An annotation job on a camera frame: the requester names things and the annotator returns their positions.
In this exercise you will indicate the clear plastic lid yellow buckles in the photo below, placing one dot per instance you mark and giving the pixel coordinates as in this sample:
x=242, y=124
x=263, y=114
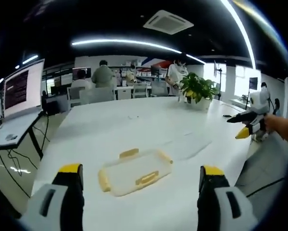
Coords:
x=136, y=172

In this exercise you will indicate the green potted plant white pot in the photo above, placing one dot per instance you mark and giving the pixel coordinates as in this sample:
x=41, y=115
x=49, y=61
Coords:
x=198, y=89

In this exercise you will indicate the long ceiling light strip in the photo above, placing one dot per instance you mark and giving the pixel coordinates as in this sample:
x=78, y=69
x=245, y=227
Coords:
x=242, y=31
x=134, y=44

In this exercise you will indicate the small grey desk item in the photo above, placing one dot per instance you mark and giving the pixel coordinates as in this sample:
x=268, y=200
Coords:
x=11, y=137

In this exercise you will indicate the short ceiling light strip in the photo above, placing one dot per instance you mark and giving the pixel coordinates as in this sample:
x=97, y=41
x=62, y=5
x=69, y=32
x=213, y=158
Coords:
x=30, y=59

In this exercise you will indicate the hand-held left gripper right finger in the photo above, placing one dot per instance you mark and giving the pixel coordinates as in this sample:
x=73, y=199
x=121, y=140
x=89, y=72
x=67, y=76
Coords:
x=230, y=209

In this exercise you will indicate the black tripod stand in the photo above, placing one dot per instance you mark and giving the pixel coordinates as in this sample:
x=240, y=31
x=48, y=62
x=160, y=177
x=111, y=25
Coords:
x=219, y=79

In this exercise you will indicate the ceiling air conditioner vent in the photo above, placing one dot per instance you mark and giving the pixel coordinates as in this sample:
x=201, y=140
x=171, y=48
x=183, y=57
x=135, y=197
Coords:
x=168, y=22

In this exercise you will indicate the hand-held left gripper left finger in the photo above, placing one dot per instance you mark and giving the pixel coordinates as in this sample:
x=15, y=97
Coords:
x=50, y=207

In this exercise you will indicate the white side desk black legs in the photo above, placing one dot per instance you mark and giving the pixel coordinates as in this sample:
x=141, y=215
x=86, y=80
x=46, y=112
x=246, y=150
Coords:
x=14, y=130

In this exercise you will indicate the large computer monitor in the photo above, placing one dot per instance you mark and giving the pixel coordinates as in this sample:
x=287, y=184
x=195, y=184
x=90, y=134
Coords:
x=22, y=89

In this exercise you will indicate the small dark monitor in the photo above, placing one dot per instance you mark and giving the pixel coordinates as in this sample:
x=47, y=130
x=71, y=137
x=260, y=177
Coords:
x=82, y=72

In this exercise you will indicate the clear plastic film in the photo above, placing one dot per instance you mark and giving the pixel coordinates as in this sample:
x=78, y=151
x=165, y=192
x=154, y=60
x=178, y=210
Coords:
x=194, y=146

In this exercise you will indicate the person's right hand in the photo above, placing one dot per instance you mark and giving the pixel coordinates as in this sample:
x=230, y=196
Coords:
x=273, y=124

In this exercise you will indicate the grey office chair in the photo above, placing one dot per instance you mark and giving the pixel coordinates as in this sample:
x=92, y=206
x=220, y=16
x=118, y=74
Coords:
x=98, y=95
x=139, y=91
x=74, y=96

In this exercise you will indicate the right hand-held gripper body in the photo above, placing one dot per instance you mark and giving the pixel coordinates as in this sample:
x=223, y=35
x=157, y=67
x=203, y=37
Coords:
x=259, y=102

